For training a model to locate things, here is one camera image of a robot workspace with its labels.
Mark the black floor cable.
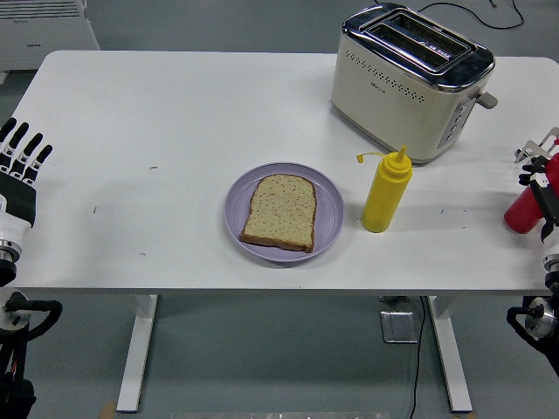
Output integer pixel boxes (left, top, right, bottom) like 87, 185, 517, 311
408, 296, 427, 419

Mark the purple plate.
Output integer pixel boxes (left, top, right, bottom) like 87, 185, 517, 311
224, 161, 346, 264

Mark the yellow squeeze bottle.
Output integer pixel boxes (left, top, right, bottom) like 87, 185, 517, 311
355, 144, 414, 233

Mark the cream and chrome toaster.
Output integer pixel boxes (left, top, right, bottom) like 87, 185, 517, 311
328, 2, 499, 166

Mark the black toaster power cord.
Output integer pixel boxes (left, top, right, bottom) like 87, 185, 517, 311
414, 0, 525, 31

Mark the white table leg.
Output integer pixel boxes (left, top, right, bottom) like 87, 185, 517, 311
115, 294, 159, 414
426, 295, 474, 414

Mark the slice of bread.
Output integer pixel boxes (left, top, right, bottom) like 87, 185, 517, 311
238, 173, 317, 253

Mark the metal floor socket plate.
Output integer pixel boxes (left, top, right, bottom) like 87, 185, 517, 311
379, 309, 419, 344

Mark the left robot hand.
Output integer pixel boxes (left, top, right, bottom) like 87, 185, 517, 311
0, 117, 54, 248

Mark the white heater appliance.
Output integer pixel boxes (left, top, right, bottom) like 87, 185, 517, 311
0, 0, 100, 84

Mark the silver metal rack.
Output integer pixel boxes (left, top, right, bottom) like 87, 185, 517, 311
513, 126, 559, 165

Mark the red squeeze bottle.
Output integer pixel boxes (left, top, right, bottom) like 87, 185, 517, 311
503, 138, 559, 235

